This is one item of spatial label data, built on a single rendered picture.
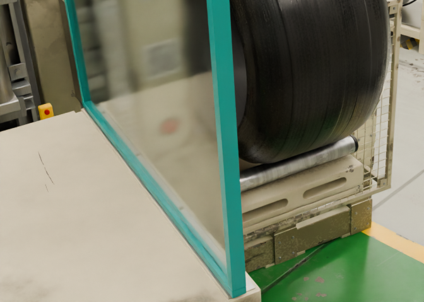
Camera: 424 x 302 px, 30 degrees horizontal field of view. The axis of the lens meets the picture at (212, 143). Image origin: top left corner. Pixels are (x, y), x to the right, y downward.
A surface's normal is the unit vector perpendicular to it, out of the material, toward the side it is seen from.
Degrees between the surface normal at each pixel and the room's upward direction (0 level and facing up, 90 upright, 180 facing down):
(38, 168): 0
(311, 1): 59
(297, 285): 0
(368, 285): 0
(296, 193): 90
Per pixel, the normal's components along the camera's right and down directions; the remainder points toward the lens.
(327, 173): -0.07, -0.84
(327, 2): 0.36, -0.02
